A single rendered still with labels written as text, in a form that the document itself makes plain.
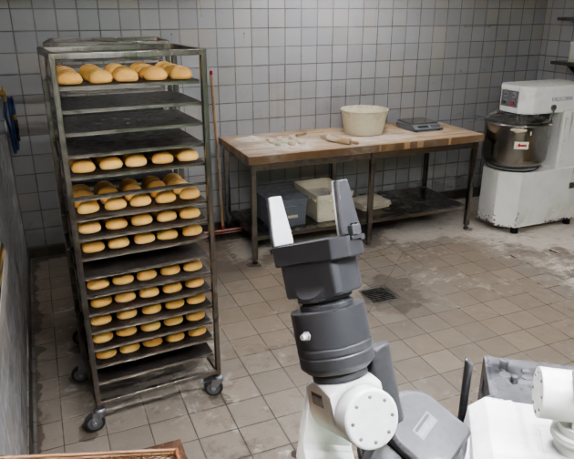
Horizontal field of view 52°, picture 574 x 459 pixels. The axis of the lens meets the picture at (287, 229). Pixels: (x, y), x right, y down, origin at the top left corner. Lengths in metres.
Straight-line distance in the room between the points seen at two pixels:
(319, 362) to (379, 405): 0.08
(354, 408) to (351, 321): 0.09
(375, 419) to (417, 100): 5.51
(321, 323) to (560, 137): 5.28
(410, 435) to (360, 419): 0.22
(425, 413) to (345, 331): 0.27
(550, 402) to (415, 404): 0.18
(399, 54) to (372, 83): 0.38
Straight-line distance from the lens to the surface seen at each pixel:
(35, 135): 5.01
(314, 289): 0.67
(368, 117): 5.14
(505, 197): 5.66
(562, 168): 5.95
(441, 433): 0.89
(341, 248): 0.64
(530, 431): 0.93
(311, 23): 5.43
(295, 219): 4.92
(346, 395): 0.67
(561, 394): 0.84
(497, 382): 1.01
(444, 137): 5.27
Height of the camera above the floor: 1.95
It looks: 21 degrees down
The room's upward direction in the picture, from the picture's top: straight up
